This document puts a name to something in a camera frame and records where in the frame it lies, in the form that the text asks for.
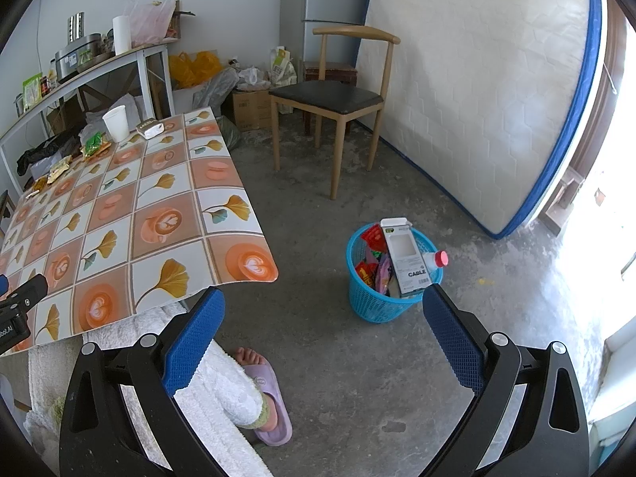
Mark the white bottle with red cap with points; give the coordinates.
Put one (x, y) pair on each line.
(432, 266)

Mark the small white brown packet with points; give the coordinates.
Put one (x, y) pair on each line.
(149, 129)

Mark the green seasoning packet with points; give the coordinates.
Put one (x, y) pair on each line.
(32, 90)

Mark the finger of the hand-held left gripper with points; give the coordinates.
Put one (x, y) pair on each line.
(30, 288)

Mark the pale pink wrapper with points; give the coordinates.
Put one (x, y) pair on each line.
(386, 278)

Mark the metal pot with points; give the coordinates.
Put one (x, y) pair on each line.
(74, 59)

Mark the pink plastic bag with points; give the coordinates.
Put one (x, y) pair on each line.
(149, 20)

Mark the yellow plastic bag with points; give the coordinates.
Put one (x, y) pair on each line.
(196, 69)

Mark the blue plastic basket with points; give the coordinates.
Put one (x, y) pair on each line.
(367, 303)

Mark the green snack bag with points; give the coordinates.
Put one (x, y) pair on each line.
(365, 273)

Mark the wooden door frame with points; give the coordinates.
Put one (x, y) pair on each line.
(601, 109)

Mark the wooden chair with dark seat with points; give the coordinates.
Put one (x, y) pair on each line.
(323, 97)

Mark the crumpled white plastic bag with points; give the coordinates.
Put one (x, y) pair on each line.
(253, 77)

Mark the patterned tablecloth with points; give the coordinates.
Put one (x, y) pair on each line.
(164, 194)

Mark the person's bare foot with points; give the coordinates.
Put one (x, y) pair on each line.
(248, 357)

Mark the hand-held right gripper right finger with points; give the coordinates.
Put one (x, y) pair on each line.
(454, 343)

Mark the metal utensil holder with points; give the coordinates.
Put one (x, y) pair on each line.
(76, 27)

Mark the dark jar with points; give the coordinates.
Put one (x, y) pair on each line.
(45, 85)

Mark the green snack packet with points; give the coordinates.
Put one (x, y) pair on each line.
(93, 140)

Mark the green and white bag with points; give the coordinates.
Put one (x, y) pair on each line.
(281, 67)

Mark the small gold packet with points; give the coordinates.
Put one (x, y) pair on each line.
(36, 187)

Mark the white box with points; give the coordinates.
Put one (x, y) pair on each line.
(191, 99)

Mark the dark green bag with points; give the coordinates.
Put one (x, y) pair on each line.
(231, 131)

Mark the white paper towel roll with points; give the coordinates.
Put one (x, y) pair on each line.
(121, 35)

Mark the white-framed shelf table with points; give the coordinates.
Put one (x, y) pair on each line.
(149, 74)

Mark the white mattress with blue edge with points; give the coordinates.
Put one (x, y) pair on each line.
(472, 84)

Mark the white paper cup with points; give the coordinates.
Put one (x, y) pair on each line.
(117, 124)

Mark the black plastic bag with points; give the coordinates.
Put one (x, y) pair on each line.
(44, 154)

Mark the grey cardboard box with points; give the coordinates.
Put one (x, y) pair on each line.
(405, 253)

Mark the grey clear plastic bag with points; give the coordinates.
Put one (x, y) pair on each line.
(218, 87)

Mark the purple slipper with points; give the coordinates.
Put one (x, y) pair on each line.
(273, 407)

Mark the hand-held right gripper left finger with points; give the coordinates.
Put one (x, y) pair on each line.
(194, 343)

